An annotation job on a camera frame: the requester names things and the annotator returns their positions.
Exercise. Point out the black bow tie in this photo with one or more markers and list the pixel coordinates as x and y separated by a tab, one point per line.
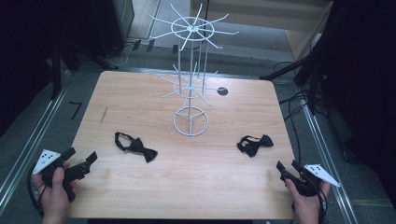
138	145
252	148

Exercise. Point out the black metal stand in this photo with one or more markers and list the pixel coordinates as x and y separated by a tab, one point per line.
56	74
280	73

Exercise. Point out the person's left hand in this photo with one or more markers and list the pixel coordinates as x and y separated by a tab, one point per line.
54	199

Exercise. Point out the aluminium floor rail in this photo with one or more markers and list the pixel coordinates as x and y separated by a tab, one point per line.
323	161
31	137

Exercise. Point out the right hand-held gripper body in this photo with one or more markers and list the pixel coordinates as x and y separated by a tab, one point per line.
320	174

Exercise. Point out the person's right hand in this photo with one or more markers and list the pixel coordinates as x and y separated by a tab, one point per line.
306	208

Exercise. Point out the black round table grommet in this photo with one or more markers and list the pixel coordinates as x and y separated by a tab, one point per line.
222	91

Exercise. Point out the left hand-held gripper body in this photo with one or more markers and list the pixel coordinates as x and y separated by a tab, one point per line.
46	160

